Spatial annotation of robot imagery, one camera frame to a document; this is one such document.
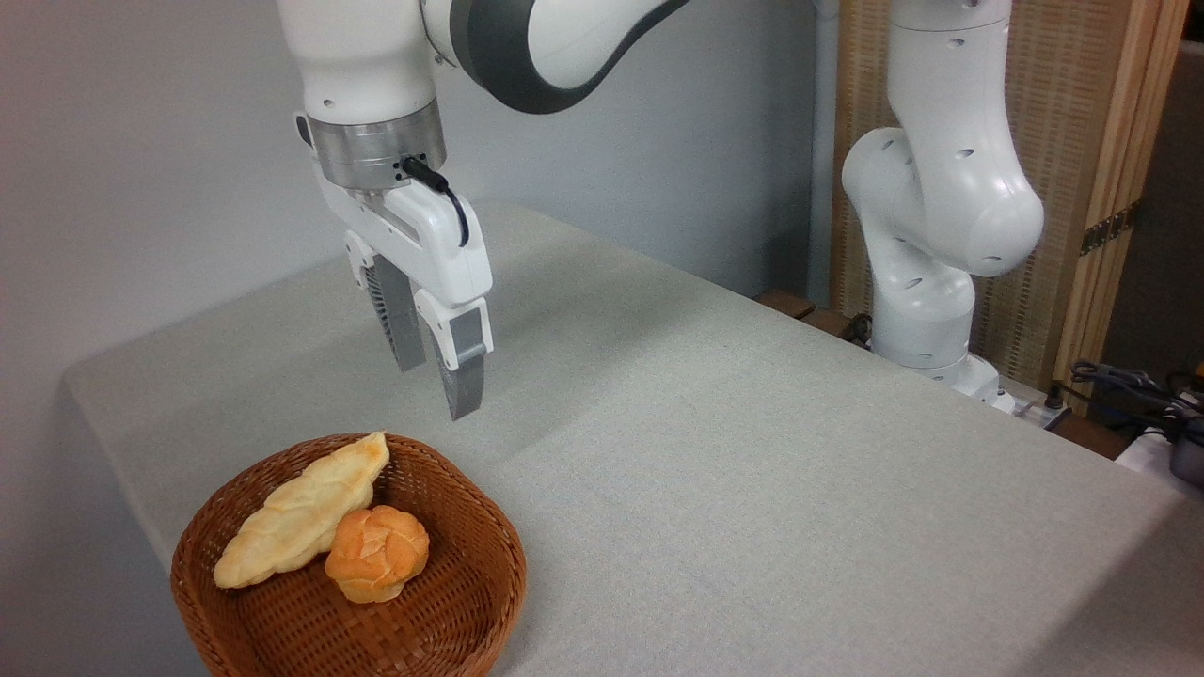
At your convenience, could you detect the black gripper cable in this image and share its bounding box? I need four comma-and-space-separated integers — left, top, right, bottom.
402, 156, 471, 249

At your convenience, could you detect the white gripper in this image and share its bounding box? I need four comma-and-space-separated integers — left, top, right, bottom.
314, 173, 495, 422

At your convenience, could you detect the brown wooden base board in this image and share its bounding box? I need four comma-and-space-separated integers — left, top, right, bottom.
754, 290, 874, 351

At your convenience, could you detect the grey tablecloth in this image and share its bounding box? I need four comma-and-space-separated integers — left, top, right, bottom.
64, 200, 1204, 677

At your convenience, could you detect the round bread roll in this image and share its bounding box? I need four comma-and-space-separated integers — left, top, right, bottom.
325, 506, 431, 604

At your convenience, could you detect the metal screen hinge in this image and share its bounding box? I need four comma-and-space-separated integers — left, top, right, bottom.
1080, 201, 1142, 257

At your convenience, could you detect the black cable bundle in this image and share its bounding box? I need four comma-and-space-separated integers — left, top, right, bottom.
1053, 360, 1204, 445

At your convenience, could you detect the long braided bread loaf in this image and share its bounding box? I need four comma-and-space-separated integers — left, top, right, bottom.
214, 432, 390, 590

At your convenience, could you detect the brown wicker basket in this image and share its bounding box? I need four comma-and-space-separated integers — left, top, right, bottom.
170, 433, 527, 677

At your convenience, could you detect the wooden bamboo folding screen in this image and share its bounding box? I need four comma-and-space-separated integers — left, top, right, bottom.
832, 0, 1192, 415

